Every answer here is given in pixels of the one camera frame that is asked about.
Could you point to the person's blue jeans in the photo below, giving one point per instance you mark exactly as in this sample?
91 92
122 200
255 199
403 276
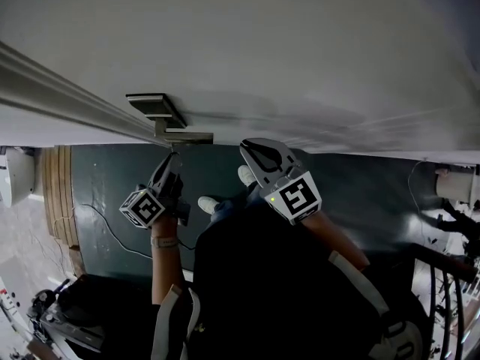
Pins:
225 210

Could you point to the person's right white shoe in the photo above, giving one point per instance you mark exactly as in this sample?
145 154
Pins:
245 174

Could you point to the black railing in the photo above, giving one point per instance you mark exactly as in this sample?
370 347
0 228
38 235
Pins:
442 263

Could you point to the person's black and white shirt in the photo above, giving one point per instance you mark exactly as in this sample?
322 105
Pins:
262 294

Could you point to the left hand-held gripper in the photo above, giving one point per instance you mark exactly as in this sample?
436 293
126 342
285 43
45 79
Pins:
144 208

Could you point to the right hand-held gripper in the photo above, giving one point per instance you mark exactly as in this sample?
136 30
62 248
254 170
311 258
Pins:
296 199

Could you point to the person's left forearm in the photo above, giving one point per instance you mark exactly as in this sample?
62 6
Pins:
165 268

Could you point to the white toilet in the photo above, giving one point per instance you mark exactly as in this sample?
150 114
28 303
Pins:
17 178

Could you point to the white wristband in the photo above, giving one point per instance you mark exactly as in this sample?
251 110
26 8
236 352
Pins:
163 242

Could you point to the wooden slatted step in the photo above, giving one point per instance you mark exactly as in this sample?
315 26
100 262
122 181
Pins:
56 201

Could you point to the person's right forearm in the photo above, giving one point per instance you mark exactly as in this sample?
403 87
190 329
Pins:
333 238

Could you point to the black stand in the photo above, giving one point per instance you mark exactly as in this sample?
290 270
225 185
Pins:
455 216

